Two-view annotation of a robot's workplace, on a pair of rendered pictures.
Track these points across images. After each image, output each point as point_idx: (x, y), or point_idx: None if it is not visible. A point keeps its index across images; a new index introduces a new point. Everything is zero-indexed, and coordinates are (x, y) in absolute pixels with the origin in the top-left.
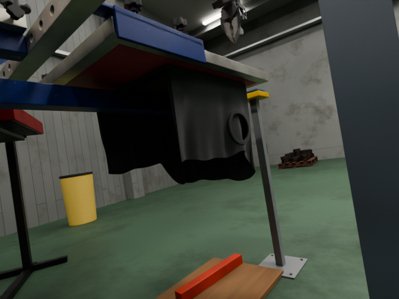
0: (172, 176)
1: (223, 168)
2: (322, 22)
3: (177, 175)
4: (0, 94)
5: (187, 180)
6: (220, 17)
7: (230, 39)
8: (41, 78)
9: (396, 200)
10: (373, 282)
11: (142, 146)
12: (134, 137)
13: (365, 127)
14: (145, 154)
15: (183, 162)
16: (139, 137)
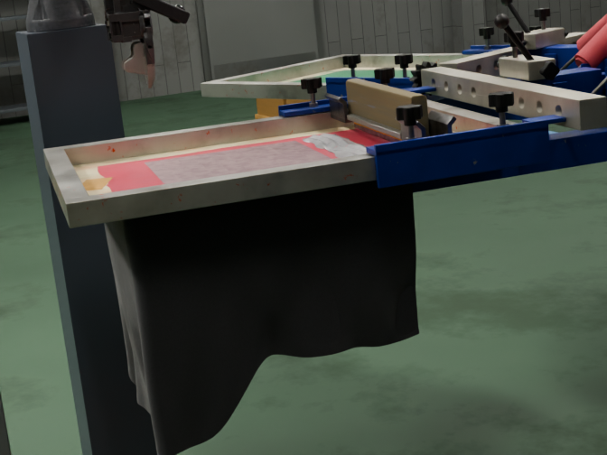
0: (228, 412)
1: (135, 376)
2: (118, 100)
3: (211, 413)
4: None
5: (167, 450)
6: (151, 27)
7: (152, 78)
8: (513, 98)
9: None
10: None
11: (307, 299)
12: (327, 272)
13: None
14: (304, 323)
15: (164, 391)
16: (310, 273)
